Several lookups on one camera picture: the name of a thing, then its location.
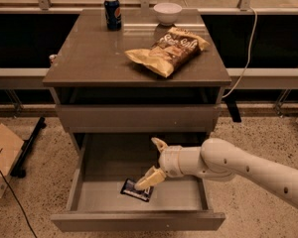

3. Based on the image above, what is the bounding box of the dark blue rxbar wrapper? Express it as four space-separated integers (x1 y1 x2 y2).
120 178 154 202

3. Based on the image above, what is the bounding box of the small can behind cabinet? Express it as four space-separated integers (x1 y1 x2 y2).
49 55 58 64

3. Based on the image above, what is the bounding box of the black table leg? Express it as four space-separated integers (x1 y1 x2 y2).
224 99 241 123

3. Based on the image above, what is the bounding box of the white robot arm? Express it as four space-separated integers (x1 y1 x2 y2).
135 138 298 209

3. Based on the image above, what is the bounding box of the closed grey top drawer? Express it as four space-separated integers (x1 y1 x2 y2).
56 105 221 133

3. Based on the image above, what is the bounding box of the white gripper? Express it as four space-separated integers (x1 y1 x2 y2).
134 137 183 190

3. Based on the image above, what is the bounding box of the gold brown chip bag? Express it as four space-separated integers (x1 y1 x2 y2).
125 27 210 78

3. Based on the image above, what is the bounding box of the white power cable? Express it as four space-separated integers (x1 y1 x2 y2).
222 7 258 100

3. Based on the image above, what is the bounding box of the cardboard box left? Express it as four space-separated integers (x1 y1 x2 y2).
0 121 24 198

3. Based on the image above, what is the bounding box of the black floor stand bar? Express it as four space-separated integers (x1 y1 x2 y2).
10 117 46 179

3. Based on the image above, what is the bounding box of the grey drawer cabinet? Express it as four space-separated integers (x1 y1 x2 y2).
42 8 232 233

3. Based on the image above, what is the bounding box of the open grey middle drawer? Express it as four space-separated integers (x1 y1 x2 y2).
52 133 225 232

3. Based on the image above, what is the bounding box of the thin black cable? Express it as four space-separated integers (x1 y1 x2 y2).
0 153 40 238

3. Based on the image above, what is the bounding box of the blue pepsi can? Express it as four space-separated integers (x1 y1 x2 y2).
104 0 121 31

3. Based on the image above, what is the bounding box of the white ceramic bowl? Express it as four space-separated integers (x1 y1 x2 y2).
153 3 182 26

